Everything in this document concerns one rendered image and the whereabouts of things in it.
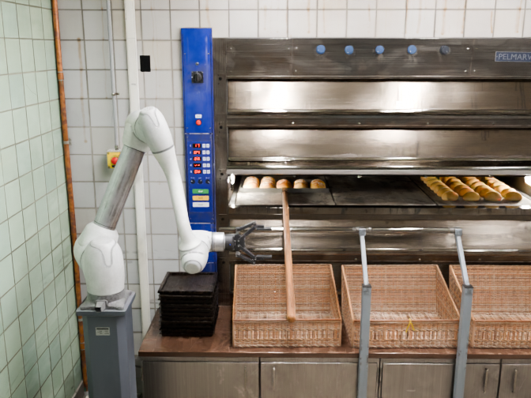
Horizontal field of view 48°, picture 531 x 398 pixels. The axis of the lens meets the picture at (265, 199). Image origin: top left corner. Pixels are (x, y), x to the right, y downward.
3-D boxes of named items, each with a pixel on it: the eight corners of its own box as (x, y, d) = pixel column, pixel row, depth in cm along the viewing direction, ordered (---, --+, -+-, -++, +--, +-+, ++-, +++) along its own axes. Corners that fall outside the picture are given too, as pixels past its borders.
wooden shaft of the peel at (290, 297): (295, 324, 198) (295, 315, 197) (287, 324, 198) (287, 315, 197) (287, 195, 364) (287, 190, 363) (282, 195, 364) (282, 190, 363)
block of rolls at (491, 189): (418, 179, 409) (419, 171, 408) (489, 179, 409) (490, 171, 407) (442, 201, 350) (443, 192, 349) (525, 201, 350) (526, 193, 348)
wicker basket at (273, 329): (234, 308, 350) (234, 263, 343) (331, 307, 351) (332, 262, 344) (231, 348, 303) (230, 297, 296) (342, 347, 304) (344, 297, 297)
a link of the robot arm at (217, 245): (213, 248, 281) (226, 248, 281) (211, 254, 273) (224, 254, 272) (213, 229, 279) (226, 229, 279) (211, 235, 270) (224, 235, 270)
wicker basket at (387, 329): (338, 308, 350) (339, 263, 343) (434, 308, 350) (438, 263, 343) (350, 349, 303) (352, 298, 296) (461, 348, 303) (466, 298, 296)
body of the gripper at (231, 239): (225, 230, 278) (245, 230, 278) (225, 248, 280) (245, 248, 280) (224, 235, 271) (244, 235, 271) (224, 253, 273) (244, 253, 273)
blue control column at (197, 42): (220, 278, 552) (216, 35, 499) (238, 278, 551) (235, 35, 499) (193, 396, 365) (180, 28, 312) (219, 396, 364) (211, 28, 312)
